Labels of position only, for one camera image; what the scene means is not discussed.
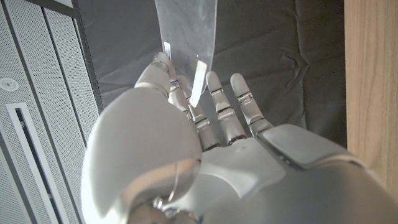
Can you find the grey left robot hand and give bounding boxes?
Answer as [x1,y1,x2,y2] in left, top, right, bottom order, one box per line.
[80,52,398,224]

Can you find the clear plastic screen protector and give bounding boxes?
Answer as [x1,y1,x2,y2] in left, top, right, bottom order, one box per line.
[154,0,218,108]

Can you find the black curtain backdrop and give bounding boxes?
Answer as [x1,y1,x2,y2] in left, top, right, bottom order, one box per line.
[73,0,348,147]

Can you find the white ceiling vent slot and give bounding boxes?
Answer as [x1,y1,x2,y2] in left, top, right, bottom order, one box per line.
[6,102,71,224]

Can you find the round white ceiling fixture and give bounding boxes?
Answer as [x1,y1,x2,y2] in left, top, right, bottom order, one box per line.
[0,77,19,92]

